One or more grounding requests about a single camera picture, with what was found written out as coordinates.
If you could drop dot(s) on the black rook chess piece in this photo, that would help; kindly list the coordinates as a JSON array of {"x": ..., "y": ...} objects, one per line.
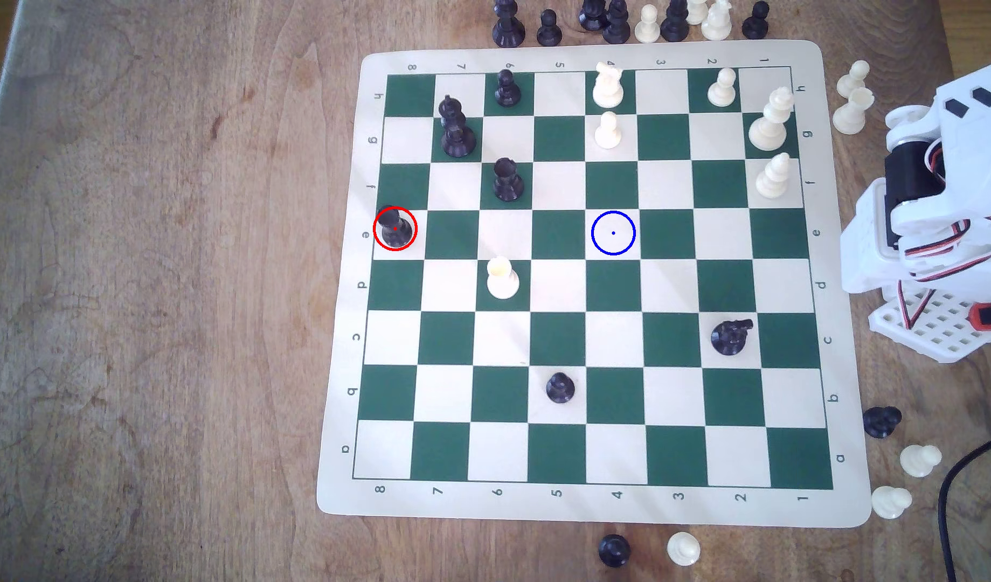
[
  {"x": 396, "y": 230},
  {"x": 592, "y": 14}
]

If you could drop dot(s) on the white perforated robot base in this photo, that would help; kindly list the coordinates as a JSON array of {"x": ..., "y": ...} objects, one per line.
[{"x": 940, "y": 333}]

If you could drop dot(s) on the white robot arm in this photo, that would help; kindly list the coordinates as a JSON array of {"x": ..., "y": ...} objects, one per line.
[{"x": 867, "y": 242}]

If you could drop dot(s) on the black pawn chess piece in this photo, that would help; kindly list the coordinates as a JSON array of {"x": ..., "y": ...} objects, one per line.
[
  {"x": 755, "y": 24},
  {"x": 614, "y": 551},
  {"x": 560, "y": 389},
  {"x": 507, "y": 90},
  {"x": 548, "y": 31}
]

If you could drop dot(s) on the tall black king piece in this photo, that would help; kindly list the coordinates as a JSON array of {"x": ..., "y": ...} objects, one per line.
[{"x": 457, "y": 137}]

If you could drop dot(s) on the green and cream chess mat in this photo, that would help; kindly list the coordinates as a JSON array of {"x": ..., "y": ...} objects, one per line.
[{"x": 592, "y": 501}]

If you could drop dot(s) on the black knight chess piece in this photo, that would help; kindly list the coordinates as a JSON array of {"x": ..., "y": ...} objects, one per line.
[
  {"x": 730, "y": 338},
  {"x": 880, "y": 423}
]

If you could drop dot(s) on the black bishop chess piece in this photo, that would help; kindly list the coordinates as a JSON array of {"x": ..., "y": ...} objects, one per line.
[
  {"x": 675, "y": 26},
  {"x": 508, "y": 28}
]

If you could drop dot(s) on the tall black queen piece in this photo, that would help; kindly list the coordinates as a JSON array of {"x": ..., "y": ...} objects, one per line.
[{"x": 617, "y": 28}]

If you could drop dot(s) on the white bishop chess piece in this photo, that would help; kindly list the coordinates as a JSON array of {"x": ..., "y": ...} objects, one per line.
[{"x": 772, "y": 182}]

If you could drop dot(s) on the tall white queen piece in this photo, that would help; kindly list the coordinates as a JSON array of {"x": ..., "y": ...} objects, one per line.
[{"x": 767, "y": 129}]

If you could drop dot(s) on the black rook near centre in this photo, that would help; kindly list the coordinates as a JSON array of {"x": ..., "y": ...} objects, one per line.
[{"x": 508, "y": 184}]

